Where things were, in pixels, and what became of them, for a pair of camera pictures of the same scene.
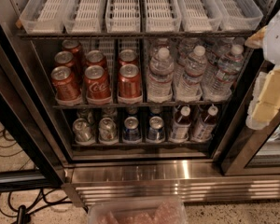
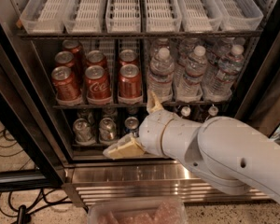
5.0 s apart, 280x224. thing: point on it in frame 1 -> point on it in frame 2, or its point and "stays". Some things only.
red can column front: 130,81 stays
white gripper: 277,41 -> 151,132
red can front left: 66,87 stays
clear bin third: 122,13 stays
